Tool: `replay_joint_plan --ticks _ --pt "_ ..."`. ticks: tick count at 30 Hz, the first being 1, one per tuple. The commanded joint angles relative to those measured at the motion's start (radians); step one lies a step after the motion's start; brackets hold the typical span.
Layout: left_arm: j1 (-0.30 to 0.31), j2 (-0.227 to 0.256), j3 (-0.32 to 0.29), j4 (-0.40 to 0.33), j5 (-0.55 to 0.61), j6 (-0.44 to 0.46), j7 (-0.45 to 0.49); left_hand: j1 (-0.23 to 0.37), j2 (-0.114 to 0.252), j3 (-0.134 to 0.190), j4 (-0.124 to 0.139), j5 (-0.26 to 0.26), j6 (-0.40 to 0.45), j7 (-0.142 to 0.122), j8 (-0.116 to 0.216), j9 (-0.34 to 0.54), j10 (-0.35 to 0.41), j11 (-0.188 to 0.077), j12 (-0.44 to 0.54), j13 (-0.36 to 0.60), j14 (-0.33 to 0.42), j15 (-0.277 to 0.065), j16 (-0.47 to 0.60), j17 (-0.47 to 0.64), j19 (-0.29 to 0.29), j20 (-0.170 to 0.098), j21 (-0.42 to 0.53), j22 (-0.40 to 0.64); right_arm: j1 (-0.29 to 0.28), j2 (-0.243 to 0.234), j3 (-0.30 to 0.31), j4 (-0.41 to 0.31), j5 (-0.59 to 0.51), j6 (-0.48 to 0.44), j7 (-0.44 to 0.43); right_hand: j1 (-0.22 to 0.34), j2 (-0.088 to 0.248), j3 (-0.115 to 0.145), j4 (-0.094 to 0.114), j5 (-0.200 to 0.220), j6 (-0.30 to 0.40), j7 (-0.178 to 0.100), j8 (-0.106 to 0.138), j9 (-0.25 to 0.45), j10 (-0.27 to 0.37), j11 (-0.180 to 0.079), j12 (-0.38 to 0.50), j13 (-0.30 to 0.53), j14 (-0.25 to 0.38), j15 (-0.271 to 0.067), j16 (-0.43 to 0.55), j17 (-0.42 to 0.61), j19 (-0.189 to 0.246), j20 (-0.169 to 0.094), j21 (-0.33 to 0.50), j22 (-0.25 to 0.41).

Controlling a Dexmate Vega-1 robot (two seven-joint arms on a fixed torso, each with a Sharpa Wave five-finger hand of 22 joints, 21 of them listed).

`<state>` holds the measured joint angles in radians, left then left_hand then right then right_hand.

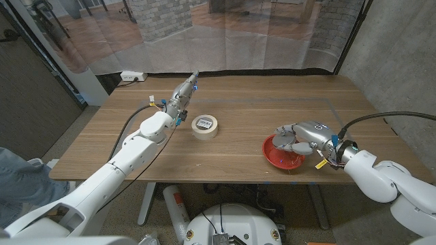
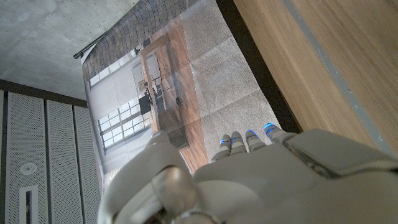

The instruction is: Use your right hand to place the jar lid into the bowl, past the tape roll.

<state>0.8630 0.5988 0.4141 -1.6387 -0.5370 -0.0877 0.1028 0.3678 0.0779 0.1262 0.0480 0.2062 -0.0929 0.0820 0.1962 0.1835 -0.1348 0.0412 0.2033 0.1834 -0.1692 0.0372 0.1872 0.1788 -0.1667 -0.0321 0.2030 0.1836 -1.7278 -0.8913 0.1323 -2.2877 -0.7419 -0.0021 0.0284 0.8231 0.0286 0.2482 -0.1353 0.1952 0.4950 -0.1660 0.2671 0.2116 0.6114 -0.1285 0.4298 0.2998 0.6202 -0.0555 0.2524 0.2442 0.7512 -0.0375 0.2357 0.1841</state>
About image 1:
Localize thin black cable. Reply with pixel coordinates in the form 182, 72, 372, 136
98, 125, 178, 212

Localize black power strip cord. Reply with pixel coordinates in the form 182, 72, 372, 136
115, 77, 140, 88

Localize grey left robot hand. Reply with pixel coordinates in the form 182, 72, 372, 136
166, 69, 200, 120

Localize black backdrop stand pole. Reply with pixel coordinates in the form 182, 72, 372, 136
332, 0, 374, 75

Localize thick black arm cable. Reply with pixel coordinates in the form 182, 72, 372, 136
337, 111, 436, 140
108, 104, 168, 161

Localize silver metal jar lid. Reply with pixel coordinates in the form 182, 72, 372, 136
274, 131, 298, 149

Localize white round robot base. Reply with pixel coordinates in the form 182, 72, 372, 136
183, 203, 283, 245

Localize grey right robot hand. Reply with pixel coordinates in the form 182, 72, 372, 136
273, 120, 341, 161

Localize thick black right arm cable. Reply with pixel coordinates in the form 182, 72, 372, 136
337, 111, 436, 140

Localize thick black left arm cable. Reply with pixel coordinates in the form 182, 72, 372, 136
108, 104, 168, 161

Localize white power strip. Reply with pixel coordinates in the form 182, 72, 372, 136
120, 71, 149, 82

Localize red bowl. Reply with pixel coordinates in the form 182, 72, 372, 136
262, 133, 307, 170

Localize grey table leg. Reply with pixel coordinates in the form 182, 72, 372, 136
137, 182, 157, 227
306, 183, 330, 231

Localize person's leg in jeans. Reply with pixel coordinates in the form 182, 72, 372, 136
0, 146, 71, 231

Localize white roll with orange label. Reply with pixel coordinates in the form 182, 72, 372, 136
162, 184, 191, 244

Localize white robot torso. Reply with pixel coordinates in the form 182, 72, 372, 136
0, 234, 436, 245

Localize beige masking tape roll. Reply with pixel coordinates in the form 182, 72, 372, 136
191, 114, 219, 141

